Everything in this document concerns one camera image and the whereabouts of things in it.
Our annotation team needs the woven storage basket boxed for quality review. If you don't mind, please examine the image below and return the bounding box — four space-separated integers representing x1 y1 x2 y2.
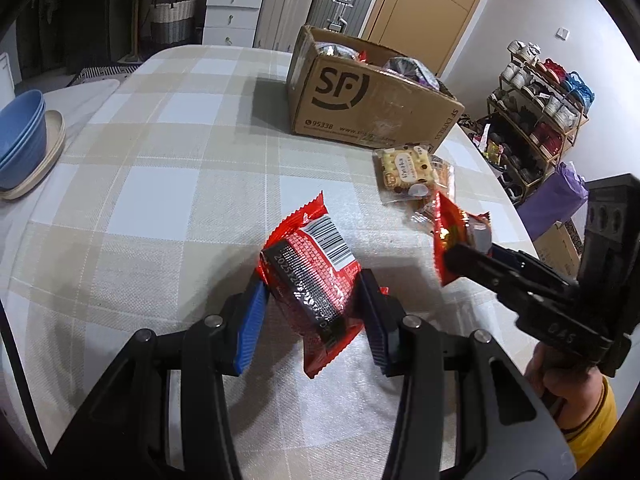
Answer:
145 0 197 46

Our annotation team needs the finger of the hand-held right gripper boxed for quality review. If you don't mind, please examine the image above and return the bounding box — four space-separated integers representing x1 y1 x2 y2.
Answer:
444 243 577 317
492 243 577 287

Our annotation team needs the blue bowl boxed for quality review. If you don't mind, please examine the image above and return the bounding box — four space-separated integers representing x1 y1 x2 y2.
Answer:
0 127 47 191
0 89 47 161

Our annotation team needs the clear brown snack packet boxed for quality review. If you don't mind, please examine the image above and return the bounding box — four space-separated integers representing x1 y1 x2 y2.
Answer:
411 154 457 233

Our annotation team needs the small cardboard box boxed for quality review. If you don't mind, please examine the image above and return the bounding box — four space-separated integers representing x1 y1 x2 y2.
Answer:
532 220 586 278

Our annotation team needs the striped rug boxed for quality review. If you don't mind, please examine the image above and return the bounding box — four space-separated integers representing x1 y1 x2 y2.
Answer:
67 64 141 86

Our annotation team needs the wooden door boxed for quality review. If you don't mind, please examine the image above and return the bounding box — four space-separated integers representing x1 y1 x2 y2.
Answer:
360 0 498 76

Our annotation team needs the cream biscuit packet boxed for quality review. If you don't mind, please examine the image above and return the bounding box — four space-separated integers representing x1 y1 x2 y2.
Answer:
374 142 435 206

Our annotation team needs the cream plate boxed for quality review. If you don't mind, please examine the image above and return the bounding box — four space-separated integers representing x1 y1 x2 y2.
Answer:
0 110 67 202

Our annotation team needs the shoe rack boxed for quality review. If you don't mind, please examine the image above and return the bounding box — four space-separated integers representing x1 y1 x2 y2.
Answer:
457 40 596 206

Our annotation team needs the person's right hand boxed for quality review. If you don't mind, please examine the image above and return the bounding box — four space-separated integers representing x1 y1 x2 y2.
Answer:
525 342 604 429

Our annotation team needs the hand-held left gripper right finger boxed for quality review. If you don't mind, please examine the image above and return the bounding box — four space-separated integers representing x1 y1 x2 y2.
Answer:
357 268 571 480

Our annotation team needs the person's yellow shirt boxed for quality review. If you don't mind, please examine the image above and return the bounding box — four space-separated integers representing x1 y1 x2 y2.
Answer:
562 375 621 468

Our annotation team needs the beige suitcase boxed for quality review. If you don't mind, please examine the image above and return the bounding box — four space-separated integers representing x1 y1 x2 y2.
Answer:
252 0 326 53

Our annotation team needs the white drawer cabinet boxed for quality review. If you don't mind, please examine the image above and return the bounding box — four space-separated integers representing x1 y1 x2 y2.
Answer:
122 0 271 50

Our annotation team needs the brown cardboard box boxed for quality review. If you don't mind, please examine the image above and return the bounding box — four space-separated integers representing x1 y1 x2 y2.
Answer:
286 25 466 153

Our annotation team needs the red cookie packet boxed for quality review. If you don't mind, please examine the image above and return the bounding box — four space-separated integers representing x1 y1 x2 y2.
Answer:
256 191 390 380
431 191 493 288

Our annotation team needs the white purple snack bag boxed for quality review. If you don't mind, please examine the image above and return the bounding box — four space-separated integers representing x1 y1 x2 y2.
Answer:
314 40 358 61
382 56 441 92

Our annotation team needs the black cabinet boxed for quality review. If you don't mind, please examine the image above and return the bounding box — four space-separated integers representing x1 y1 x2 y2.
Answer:
15 0 136 76

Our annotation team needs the silver suitcase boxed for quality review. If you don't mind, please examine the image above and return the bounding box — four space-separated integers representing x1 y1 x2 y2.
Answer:
307 0 375 38

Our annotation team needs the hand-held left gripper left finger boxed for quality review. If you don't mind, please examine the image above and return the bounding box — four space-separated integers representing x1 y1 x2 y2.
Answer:
50 275 271 480

